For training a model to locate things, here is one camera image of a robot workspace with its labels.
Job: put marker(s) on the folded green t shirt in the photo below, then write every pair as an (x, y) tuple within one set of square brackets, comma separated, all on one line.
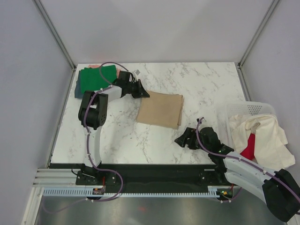
[(93, 79)]

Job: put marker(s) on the white plastic basket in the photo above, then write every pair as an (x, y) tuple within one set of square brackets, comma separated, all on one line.
[(245, 108)]

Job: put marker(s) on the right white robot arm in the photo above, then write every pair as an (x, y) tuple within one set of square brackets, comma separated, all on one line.
[(277, 189)]

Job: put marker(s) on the cream t shirt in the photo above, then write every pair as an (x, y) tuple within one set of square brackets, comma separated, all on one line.
[(270, 140)]

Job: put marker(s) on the red t shirt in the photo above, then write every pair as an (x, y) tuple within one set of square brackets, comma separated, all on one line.
[(249, 151)]

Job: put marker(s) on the aluminium frame post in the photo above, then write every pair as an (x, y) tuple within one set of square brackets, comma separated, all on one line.
[(45, 16), (267, 16)]

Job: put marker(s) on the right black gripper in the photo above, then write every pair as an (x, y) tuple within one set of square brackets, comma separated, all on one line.
[(189, 133)]

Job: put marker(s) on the folded pink t shirt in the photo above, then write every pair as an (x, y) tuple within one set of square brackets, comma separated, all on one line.
[(97, 66)]

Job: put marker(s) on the folded blue t shirt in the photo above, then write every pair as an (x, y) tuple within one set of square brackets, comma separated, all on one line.
[(78, 92)]

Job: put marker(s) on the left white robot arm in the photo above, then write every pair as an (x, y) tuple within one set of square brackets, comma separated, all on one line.
[(92, 115)]

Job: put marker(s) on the tan t shirt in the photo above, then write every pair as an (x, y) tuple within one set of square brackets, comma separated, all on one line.
[(160, 109)]

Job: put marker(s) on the left aluminium frame post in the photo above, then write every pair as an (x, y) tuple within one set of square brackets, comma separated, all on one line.
[(45, 16)]

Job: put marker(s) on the right aluminium frame post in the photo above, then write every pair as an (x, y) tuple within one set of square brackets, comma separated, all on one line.
[(267, 16)]

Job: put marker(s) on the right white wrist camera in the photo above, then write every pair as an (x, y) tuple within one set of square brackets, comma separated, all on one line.
[(201, 120)]

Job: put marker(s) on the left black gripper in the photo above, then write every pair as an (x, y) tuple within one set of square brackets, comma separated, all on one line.
[(141, 93)]

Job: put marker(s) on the white cable duct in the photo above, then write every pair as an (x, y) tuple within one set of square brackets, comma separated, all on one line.
[(92, 192)]

